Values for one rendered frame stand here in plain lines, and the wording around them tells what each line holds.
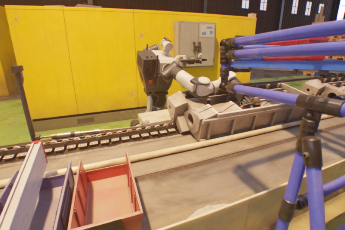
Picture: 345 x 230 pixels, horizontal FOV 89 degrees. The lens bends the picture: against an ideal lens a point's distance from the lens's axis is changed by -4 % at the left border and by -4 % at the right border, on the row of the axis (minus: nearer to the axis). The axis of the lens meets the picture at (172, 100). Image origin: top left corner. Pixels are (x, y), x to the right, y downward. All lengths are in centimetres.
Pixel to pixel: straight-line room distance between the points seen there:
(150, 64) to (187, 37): 191
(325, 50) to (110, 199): 81
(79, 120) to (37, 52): 118
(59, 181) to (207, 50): 302
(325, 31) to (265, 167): 75
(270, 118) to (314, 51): 102
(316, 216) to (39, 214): 84
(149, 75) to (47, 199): 99
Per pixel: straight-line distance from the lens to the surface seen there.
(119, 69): 322
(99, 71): 321
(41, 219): 88
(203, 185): 88
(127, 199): 83
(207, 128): 113
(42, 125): 356
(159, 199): 82
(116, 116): 342
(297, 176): 55
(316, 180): 48
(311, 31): 48
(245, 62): 146
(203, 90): 120
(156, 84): 151
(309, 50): 47
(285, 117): 157
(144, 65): 142
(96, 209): 83
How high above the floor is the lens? 134
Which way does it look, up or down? 17 degrees down
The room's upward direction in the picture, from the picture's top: straight up
